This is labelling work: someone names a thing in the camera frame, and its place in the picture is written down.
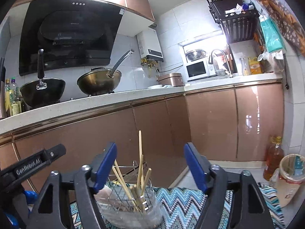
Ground bamboo chopstick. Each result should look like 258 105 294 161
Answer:
129 184 142 212
112 160 138 211
136 154 145 212
141 168 152 196
137 130 144 196

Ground brown kitchen cabinet fronts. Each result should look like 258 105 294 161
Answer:
1 81 284 190

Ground blue white gloved left hand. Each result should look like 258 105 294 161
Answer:
4 190 38 228

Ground zigzag woven table mat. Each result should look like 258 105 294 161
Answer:
70 182 285 229

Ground clear glass utensil jar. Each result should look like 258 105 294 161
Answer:
94 178 163 228

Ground white speckled countertop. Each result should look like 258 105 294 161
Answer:
1 73 282 138

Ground condiment bottles on counter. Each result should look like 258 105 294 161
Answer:
5 77 22 117

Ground amber oil bottle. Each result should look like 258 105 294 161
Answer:
263 136 284 180

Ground beige trash bin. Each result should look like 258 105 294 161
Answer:
270 154 304 208

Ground copper rice cooker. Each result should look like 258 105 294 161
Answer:
157 73 184 87

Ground white microwave oven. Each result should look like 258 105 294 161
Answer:
185 58 216 81

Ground chrome sink faucet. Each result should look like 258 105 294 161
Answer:
208 49 233 78

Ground black range hood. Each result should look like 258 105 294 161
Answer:
19 0 124 76

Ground clear spray bottle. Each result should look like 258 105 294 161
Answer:
240 56 251 76

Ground yellow detergent bottle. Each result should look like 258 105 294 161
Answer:
248 57 263 74

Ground steel pot on microwave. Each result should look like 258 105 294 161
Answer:
186 49 206 61

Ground white gas water heater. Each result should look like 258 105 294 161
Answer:
136 28 164 62

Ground teal plastic bag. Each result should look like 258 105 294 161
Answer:
259 15 284 53

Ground brown patterned hanging towel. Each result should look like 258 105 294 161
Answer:
256 0 304 56

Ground wire divider rack in jar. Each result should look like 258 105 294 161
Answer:
95 156 152 214

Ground black wok with handle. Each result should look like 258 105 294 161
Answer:
20 49 66 108

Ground brass wok with steel handle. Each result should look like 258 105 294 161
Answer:
77 49 134 96

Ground black wall dish rack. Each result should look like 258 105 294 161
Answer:
207 0 258 44

